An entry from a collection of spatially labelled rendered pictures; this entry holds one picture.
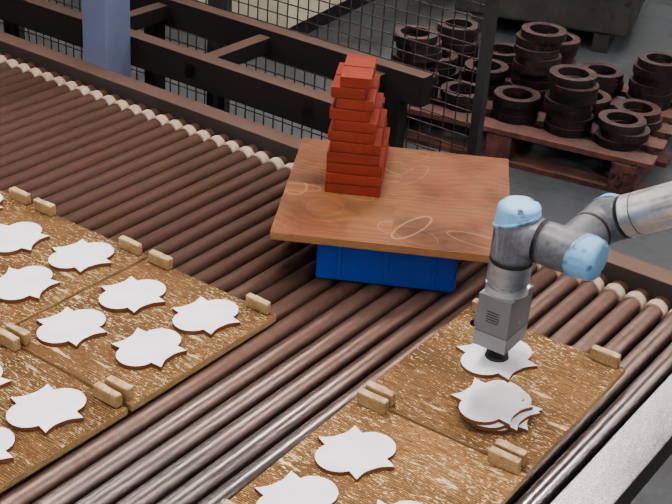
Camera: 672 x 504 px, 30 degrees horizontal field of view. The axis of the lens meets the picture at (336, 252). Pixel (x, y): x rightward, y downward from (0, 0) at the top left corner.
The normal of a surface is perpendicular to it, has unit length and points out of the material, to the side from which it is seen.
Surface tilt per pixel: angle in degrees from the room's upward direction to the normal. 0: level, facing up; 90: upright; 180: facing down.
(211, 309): 0
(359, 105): 90
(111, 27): 90
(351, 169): 90
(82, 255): 0
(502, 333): 90
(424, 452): 0
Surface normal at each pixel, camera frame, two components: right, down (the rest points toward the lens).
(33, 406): 0.06, -0.87
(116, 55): 0.80, 0.33
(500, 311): -0.57, 0.36
